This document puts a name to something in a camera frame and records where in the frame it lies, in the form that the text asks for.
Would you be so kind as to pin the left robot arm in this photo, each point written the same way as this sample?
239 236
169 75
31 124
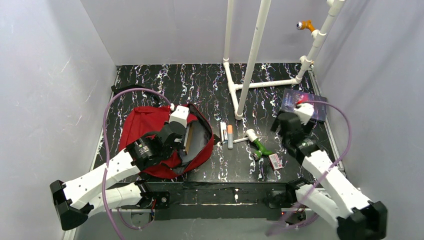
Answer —
78 199

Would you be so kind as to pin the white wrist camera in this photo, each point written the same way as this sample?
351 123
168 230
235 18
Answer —
179 114
305 112

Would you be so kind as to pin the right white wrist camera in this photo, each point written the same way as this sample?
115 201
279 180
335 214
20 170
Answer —
305 112

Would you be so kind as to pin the white pen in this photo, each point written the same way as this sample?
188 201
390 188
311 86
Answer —
240 140

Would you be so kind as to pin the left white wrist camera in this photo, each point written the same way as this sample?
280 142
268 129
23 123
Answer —
179 114

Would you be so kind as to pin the small red white card box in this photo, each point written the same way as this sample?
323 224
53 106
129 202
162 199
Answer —
275 162

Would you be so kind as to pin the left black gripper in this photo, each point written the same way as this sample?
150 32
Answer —
180 138

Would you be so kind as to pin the orange capped glue stick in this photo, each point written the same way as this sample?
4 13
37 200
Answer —
230 139

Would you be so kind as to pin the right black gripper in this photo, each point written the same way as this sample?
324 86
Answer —
284 124

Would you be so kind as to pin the white PVC pipe frame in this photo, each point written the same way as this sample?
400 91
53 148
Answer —
264 31

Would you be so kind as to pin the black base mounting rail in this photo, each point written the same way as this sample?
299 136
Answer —
207 200

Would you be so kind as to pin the white furniture book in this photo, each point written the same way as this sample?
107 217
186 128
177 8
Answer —
188 138

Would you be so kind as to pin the red student backpack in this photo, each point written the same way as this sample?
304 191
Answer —
144 119

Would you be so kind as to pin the dark purple galaxy book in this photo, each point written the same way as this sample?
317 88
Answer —
291 97

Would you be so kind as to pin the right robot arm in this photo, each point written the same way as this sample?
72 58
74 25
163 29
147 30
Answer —
353 215

